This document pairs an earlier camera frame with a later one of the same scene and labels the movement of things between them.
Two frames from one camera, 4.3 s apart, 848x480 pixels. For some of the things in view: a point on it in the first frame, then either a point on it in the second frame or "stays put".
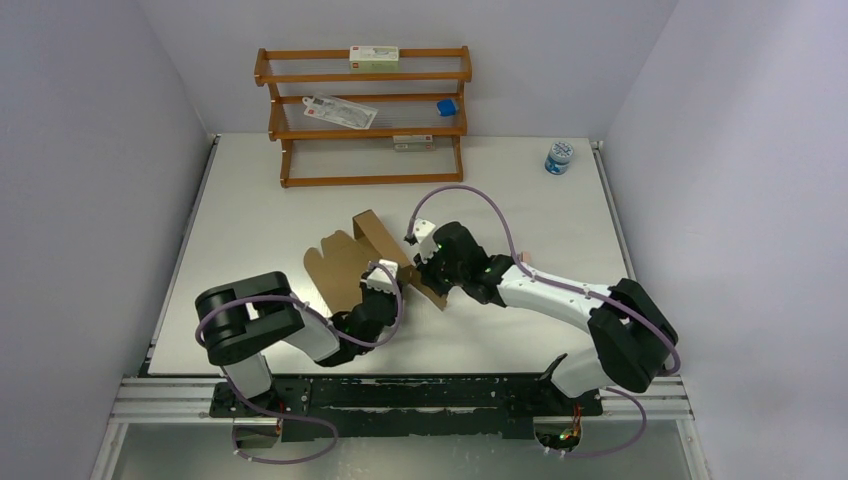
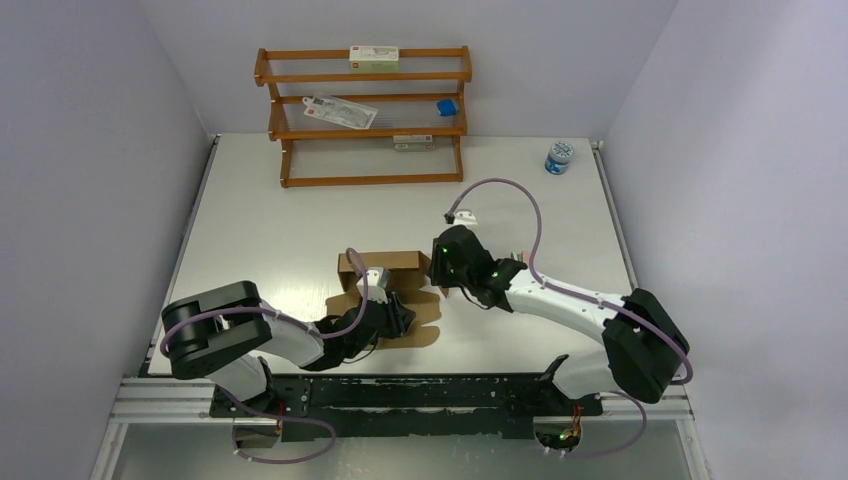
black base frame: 404,405 stays put
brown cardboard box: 337,267 -> 409,280
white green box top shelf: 374,58 stays put
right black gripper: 426,270 stays put
